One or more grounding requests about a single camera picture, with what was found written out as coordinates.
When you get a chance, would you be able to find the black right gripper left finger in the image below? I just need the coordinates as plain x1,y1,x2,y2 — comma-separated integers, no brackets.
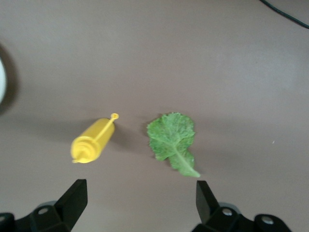
0,178,88,232

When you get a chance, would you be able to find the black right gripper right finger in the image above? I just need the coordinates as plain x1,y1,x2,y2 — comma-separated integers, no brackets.
192,180,292,232

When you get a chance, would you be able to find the yellow squeeze bottle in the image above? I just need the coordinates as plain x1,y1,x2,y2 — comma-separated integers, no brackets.
70,113,120,164

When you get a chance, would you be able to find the green lettuce leaf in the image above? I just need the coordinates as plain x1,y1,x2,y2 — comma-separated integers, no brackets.
146,112,201,178

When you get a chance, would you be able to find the beige plate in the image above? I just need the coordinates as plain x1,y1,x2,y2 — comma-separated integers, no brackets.
0,57,7,107

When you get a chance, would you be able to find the long black floor cable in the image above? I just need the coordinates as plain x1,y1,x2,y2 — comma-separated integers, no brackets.
259,0,309,29

